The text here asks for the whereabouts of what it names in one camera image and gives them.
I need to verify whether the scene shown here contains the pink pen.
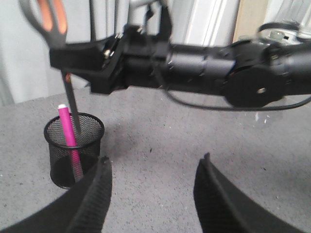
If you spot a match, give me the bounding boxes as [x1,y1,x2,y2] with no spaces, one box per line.
[58,104,83,182]

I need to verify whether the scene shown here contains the black mesh pen cup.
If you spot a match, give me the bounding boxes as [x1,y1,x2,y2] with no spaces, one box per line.
[44,113,104,189]

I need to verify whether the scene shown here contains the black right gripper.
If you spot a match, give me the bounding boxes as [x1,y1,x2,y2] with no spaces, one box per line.
[50,25,170,94]

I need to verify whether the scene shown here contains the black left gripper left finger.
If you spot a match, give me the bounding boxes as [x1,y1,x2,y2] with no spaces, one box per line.
[2,156,112,233]

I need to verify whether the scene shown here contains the grey orange scissors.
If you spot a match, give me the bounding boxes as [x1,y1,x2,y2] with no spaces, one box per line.
[19,0,81,133]

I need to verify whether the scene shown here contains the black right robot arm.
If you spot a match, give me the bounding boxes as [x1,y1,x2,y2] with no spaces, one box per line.
[50,27,311,108]

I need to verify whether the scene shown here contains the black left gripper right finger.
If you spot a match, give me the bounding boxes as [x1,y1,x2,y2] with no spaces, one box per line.
[193,153,301,233]

